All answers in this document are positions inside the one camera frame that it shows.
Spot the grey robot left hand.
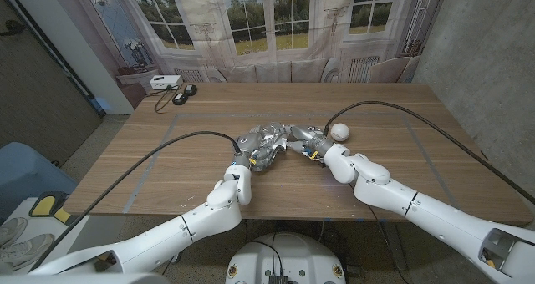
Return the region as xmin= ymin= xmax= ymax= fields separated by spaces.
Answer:
xmin=232 ymin=127 xmax=273 ymax=170

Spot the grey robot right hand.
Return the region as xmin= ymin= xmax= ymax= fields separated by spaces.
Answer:
xmin=287 ymin=124 xmax=335 ymax=162

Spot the aluminum foil sheet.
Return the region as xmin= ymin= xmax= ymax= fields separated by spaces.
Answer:
xmin=250 ymin=122 xmax=294 ymax=172

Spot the white ball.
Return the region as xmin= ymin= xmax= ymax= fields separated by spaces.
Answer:
xmin=329 ymin=122 xmax=351 ymax=143

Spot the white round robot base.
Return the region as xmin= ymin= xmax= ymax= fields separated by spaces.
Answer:
xmin=225 ymin=232 xmax=347 ymax=284

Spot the printed window backdrop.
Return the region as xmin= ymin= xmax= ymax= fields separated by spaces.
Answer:
xmin=45 ymin=0 xmax=451 ymax=108

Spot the metal table leg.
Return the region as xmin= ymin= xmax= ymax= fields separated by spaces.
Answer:
xmin=382 ymin=227 xmax=409 ymax=271

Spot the white low platform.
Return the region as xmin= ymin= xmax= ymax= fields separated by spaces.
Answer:
xmin=0 ymin=195 xmax=126 ymax=273

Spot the yellow and black object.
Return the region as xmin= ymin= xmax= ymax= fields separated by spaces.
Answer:
xmin=28 ymin=190 xmax=80 ymax=226

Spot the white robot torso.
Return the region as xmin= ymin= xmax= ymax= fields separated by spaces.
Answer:
xmin=0 ymin=272 xmax=171 ymax=284

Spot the blue chair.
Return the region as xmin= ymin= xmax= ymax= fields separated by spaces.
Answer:
xmin=0 ymin=141 xmax=79 ymax=222

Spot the grey sneaker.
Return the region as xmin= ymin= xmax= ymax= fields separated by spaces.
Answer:
xmin=0 ymin=216 xmax=28 ymax=247
xmin=0 ymin=232 xmax=55 ymax=271

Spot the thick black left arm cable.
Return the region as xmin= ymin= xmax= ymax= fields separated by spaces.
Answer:
xmin=28 ymin=130 xmax=242 ymax=272

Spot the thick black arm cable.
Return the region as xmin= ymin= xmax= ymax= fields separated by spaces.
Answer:
xmin=322 ymin=100 xmax=535 ymax=205
xmin=28 ymin=130 xmax=242 ymax=272

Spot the black power strip cable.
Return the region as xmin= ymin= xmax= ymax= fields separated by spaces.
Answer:
xmin=144 ymin=85 xmax=179 ymax=114

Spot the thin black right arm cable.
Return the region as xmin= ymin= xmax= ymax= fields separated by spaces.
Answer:
xmin=366 ymin=204 xmax=403 ymax=284

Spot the thin black base cable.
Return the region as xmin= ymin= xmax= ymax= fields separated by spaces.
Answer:
xmin=249 ymin=232 xmax=285 ymax=276

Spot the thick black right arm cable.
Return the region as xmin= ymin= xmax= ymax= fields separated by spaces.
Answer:
xmin=322 ymin=100 xmax=535 ymax=205

